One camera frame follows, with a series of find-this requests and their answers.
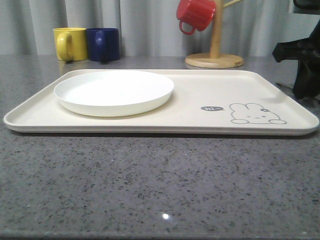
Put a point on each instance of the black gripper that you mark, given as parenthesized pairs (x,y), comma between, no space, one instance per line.
(307,52)

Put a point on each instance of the white round plate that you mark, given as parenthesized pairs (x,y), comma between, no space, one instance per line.
(114,93)

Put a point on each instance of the wooden mug tree stand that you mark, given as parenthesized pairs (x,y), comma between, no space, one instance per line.
(215,59)

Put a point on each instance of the red mug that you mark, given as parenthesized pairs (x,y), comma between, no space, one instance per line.
(195,15)

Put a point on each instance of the grey curtain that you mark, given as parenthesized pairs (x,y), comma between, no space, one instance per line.
(150,27)

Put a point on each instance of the dark blue mug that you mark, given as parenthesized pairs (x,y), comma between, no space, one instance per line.
(103,44)

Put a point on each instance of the cream rabbit tray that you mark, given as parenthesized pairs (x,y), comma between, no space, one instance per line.
(235,102)

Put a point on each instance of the yellow mug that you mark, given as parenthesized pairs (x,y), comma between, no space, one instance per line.
(70,43)

